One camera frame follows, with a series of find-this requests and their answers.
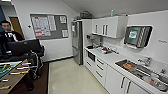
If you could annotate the grey paper towel dispenser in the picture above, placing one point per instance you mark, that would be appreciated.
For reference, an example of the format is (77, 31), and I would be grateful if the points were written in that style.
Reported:
(136, 36)

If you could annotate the person in black shirt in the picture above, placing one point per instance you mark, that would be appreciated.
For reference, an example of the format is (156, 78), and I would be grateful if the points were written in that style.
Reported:
(10, 36)

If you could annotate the stainless steel sink basin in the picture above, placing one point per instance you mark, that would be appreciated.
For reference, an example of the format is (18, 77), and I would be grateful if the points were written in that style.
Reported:
(131, 67)

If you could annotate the white wall cabinet two doors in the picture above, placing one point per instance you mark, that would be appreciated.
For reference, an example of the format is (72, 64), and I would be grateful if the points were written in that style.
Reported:
(108, 26)

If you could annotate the black microwave oven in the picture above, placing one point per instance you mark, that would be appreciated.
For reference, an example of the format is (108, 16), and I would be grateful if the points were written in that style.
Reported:
(91, 56)

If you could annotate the white base cabinet with doors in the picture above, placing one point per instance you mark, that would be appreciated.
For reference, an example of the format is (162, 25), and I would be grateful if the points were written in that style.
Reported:
(123, 83)

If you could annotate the teal bottle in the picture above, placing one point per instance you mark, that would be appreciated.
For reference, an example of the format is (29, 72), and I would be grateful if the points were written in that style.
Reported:
(112, 13)

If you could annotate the grey wall notice panel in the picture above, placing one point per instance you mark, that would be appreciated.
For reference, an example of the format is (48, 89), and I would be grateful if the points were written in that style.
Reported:
(48, 26)

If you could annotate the stainless steel refrigerator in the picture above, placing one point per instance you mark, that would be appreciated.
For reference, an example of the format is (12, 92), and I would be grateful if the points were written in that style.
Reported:
(77, 41)

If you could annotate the white mug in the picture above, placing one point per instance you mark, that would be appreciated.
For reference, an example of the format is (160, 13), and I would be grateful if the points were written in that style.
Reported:
(155, 81)

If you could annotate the chrome sink faucet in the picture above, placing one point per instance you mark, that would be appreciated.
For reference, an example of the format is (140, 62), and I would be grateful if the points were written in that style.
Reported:
(145, 61)

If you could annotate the brown wooden door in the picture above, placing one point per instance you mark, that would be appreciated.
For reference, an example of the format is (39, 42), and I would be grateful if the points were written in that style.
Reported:
(16, 26)

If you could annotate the black monitor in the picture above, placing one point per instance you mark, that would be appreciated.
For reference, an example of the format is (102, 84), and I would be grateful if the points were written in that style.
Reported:
(25, 46)

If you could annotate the black wheeled cart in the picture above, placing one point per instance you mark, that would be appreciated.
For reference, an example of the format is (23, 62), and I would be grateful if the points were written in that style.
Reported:
(37, 65)

